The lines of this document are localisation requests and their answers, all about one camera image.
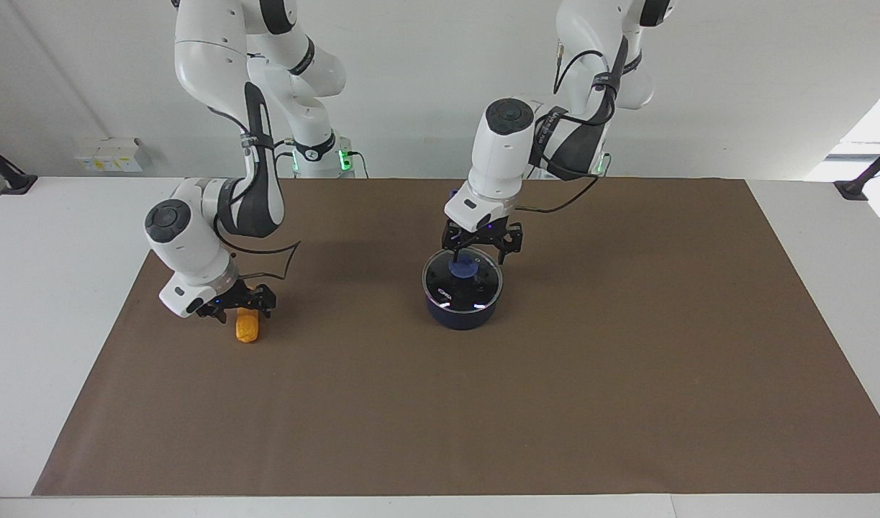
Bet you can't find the black right base cable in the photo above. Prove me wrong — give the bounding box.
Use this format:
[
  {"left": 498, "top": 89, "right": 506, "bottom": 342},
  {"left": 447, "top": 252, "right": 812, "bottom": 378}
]
[{"left": 273, "top": 140, "right": 370, "bottom": 179}]

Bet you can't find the white wall outlet box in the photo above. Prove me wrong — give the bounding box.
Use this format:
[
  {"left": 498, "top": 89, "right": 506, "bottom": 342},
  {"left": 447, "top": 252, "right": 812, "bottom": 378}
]
[{"left": 73, "top": 137, "right": 144, "bottom": 174}]

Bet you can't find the black clamp stand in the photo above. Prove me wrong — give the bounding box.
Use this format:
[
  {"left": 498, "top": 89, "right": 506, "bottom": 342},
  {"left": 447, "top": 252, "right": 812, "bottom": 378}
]
[
  {"left": 834, "top": 140, "right": 880, "bottom": 201},
  {"left": 0, "top": 137, "right": 39, "bottom": 196}
]

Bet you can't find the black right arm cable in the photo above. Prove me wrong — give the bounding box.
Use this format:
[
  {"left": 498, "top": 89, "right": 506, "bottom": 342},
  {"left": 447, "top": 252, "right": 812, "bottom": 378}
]
[{"left": 208, "top": 106, "right": 301, "bottom": 283}]

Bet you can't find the blue long-handled pot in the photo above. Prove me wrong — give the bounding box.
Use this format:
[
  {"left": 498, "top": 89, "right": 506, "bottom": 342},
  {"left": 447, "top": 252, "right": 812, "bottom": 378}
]
[{"left": 422, "top": 188, "right": 504, "bottom": 331}]

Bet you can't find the glass lid with blue knob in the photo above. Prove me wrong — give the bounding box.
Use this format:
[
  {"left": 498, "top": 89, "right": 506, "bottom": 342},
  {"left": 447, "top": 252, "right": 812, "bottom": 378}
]
[{"left": 422, "top": 246, "right": 504, "bottom": 316}]

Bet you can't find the yellow corn cob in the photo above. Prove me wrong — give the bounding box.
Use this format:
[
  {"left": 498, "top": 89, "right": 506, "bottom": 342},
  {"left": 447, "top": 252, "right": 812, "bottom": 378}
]
[{"left": 235, "top": 309, "right": 262, "bottom": 344}]

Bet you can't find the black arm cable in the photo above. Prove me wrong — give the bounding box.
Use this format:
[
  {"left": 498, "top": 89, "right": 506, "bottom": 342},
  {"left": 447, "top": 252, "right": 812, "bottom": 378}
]
[
  {"left": 208, "top": 106, "right": 301, "bottom": 283},
  {"left": 510, "top": 40, "right": 629, "bottom": 215}
]

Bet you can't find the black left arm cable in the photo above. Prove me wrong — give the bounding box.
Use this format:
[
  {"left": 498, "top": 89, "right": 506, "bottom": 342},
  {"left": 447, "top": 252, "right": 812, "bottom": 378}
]
[{"left": 510, "top": 40, "right": 629, "bottom": 215}]

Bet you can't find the brown table mat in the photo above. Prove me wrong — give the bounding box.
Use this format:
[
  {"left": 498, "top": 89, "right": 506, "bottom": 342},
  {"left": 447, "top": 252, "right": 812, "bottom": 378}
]
[{"left": 31, "top": 177, "right": 880, "bottom": 497}]

